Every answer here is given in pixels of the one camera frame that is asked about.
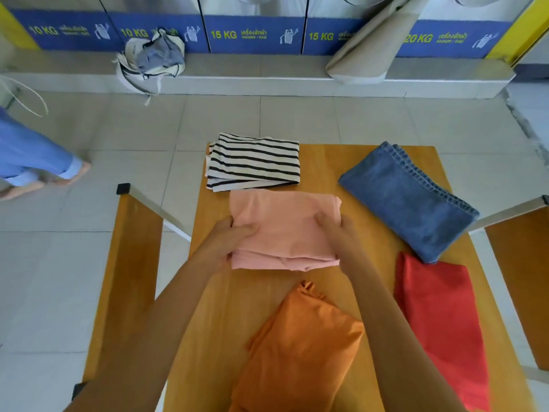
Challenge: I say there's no person's left hand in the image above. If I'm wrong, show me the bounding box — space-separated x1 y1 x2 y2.
192 216 260 271

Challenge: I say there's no person's right hand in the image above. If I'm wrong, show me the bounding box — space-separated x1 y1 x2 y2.
314 211 375 277

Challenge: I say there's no pink garment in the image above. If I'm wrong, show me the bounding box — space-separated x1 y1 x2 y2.
228 189 342 272

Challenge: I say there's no person's left forearm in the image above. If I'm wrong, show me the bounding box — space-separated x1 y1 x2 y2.
64 252 232 412

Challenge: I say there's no person's right forearm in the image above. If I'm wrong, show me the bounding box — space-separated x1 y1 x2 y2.
343 259 468 412

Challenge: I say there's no folded black white striped garment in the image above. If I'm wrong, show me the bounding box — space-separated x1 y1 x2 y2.
204 133 301 193

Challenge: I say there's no wooden table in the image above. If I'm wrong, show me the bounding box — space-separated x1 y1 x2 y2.
163 143 537 412

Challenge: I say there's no folded blue denim garment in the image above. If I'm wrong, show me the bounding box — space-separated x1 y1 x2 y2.
338 141 480 264

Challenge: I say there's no wooden bench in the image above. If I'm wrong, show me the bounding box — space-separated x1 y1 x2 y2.
467 195 549 384
72 183 192 401

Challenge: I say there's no folded orange garment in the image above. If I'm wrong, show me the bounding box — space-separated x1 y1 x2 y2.
229 281 365 412

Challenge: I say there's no folded red garment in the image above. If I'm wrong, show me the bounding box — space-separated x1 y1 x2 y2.
394 251 492 412

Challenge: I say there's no beige fabric bag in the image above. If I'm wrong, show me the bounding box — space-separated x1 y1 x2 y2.
325 0 431 85

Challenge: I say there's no cream tote bag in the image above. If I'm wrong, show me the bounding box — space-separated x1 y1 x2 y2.
112 27 186 107

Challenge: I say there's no row of blue washing machines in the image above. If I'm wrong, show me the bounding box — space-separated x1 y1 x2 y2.
0 0 541 60

